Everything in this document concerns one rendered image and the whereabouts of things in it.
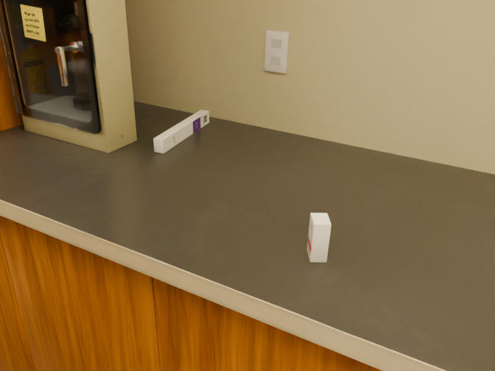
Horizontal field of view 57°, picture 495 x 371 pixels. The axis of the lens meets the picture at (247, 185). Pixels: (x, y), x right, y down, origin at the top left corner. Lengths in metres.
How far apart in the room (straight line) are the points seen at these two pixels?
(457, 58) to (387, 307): 0.70
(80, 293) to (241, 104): 0.74
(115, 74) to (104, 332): 0.61
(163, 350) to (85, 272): 0.22
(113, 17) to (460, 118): 0.88
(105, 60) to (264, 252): 0.63
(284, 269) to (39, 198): 0.54
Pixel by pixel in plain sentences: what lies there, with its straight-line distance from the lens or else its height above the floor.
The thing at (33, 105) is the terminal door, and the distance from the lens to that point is 1.36.
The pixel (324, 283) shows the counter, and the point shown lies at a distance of 0.74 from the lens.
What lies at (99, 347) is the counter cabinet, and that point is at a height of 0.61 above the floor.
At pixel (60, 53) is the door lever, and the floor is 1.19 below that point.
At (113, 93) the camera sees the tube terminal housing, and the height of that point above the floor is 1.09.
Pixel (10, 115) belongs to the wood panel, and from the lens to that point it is 1.48.
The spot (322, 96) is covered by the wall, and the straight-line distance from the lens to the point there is 1.32.
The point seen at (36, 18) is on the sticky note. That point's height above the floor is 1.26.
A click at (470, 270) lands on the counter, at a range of 0.85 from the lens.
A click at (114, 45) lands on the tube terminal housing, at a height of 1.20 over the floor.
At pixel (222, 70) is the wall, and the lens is 1.45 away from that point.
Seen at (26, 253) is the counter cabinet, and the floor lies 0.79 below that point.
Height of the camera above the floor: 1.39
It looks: 26 degrees down
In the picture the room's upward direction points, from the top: 2 degrees clockwise
